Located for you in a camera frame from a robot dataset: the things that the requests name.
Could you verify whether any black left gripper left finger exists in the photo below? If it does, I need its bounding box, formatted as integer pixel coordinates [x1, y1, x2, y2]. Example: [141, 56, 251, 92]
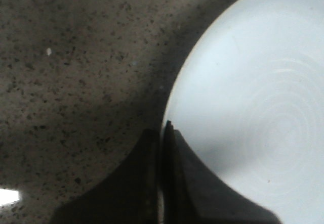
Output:
[50, 129, 159, 223]

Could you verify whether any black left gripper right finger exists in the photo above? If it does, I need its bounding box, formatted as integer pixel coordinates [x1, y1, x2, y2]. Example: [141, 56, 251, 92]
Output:
[161, 121, 280, 223]

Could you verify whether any light blue round plate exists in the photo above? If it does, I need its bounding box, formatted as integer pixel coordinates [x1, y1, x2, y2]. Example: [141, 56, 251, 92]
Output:
[164, 0, 323, 223]

